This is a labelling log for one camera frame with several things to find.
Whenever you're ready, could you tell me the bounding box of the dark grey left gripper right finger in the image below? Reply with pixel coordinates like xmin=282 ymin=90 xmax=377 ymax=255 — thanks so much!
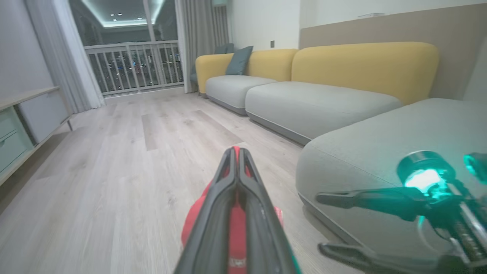
xmin=237 ymin=148 xmax=298 ymax=274

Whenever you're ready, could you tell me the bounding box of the sofa section with yellow armrest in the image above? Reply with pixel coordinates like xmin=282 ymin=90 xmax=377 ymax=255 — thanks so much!
xmin=195 ymin=48 xmax=299 ymax=116

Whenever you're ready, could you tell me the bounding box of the teal throw pillow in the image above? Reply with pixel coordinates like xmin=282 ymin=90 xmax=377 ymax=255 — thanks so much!
xmin=225 ymin=46 xmax=254 ymax=76

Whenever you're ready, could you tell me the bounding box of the red clothing item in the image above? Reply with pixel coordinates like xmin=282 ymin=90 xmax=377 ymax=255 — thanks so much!
xmin=181 ymin=146 xmax=302 ymax=274

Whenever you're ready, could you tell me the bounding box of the yellow backed grey sofa section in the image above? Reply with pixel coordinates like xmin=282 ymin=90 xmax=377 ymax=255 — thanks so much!
xmin=245 ymin=41 xmax=440 ymax=146

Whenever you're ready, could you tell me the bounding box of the grey curtain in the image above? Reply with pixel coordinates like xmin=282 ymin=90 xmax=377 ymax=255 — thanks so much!
xmin=174 ymin=0 xmax=231 ymax=94

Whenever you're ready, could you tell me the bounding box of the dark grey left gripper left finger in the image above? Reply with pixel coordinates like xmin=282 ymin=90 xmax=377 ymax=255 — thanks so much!
xmin=173 ymin=147 xmax=239 ymax=274

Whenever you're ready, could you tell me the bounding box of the white sheer curtain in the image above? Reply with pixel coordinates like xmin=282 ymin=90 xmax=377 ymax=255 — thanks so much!
xmin=24 ymin=0 xmax=106 ymax=115

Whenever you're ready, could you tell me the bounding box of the white balcony railing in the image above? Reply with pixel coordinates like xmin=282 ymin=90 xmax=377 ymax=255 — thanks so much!
xmin=84 ymin=40 xmax=185 ymax=96

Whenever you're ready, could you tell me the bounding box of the low wooden TV cabinet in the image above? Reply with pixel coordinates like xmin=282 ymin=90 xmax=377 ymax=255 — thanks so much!
xmin=0 ymin=86 xmax=73 ymax=188

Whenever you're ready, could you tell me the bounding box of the right gripper green lit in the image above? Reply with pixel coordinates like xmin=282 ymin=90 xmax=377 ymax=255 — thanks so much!
xmin=316 ymin=151 xmax=487 ymax=274

